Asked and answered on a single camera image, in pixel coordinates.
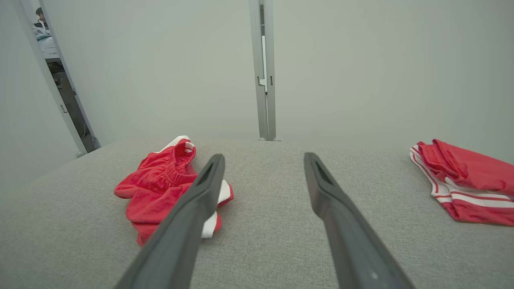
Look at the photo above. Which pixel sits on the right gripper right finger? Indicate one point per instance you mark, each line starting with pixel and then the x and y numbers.
pixel 353 245

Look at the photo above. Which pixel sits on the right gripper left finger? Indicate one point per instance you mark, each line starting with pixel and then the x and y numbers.
pixel 180 237

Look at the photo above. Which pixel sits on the red white baseball jersey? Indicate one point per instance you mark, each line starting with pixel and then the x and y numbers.
pixel 474 168

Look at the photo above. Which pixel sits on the red white shorts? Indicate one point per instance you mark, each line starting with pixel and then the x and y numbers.
pixel 156 188

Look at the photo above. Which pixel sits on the seated person white shirt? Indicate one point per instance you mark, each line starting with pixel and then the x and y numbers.
pixel 40 15

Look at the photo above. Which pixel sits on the grey double partition post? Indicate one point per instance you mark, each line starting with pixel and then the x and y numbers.
pixel 271 60

